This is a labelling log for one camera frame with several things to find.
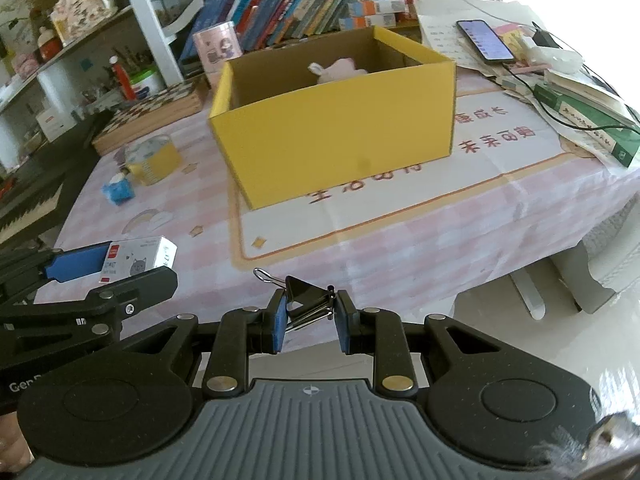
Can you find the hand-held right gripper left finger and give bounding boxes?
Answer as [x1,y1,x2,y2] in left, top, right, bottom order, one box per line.
[120,287,290,394]

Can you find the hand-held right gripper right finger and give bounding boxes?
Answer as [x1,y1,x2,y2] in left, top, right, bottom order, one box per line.
[336,289,502,396]

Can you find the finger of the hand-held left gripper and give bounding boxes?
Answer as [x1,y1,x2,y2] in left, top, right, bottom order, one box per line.
[0,266,179,361]
[0,242,113,306]

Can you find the white red small carton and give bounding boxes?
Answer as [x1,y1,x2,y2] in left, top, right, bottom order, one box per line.
[98,236,178,283]

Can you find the black binder clip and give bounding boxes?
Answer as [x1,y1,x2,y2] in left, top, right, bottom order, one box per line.
[253,268,337,332]

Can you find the blue white small packet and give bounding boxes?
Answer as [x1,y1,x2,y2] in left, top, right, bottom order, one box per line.
[102,172,136,206]

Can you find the yellow clear plastic packet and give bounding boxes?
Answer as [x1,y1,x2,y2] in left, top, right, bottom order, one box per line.
[124,135,183,186]

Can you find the yellow cardboard box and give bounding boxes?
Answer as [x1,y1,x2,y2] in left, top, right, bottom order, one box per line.
[209,26,457,211]

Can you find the pink plush toy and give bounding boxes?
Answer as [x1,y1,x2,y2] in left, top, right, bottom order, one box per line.
[307,58,371,85]

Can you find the pink checkered cloth desktop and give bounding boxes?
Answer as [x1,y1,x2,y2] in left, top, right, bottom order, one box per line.
[50,0,640,356]

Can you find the black electronic keyboard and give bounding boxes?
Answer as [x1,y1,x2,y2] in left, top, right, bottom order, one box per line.
[0,107,116,246]

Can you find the white yellow-edged desk mat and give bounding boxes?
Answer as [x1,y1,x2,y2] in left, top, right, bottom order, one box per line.
[227,67,576,261]

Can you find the white box red label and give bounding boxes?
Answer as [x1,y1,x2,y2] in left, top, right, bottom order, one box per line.
[35,107,76,143]

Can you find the wooden chessboard box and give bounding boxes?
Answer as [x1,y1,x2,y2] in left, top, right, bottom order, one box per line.
[91,80,208,157]

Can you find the red white-capped bottle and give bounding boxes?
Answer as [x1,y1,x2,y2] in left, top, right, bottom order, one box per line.
[109,55,137,102]

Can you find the green white jar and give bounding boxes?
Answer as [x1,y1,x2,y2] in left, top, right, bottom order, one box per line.
[129,66,166,101]

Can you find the red white doll jar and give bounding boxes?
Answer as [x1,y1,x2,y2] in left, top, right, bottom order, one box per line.
[36,27,63,63]

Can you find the pink cylindrical tin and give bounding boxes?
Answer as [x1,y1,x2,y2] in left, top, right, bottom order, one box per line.
[192,21,243,73]

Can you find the white shelf unit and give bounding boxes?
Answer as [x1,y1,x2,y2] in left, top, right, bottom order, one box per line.
[0,0,351,171]

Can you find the pink floral figurine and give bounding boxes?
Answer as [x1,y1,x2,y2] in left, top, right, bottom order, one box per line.
[51,0,118,43]

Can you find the orange white carton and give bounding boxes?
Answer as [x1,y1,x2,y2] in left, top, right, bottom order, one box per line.
[347,0,406,17]
[340,14,396,31]

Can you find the white paper sheets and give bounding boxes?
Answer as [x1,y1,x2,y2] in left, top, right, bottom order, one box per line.
[414,0,533,78]

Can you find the black smartphone lit screen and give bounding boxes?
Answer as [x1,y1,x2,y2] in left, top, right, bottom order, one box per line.
[456,19,516,65]

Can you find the row of slanted books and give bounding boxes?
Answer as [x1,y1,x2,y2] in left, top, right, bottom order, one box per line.
[177,0,401,61]

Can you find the green book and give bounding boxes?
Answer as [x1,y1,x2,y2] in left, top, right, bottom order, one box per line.
[532,80,640,168]

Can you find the white book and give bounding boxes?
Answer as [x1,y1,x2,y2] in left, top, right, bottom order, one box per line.
[542,62,636,116]

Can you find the white plastic case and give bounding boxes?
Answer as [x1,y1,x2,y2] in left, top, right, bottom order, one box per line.
[525,45,586,75]

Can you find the black charger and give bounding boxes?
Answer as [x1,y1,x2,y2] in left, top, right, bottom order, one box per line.
[531,22,563,48]

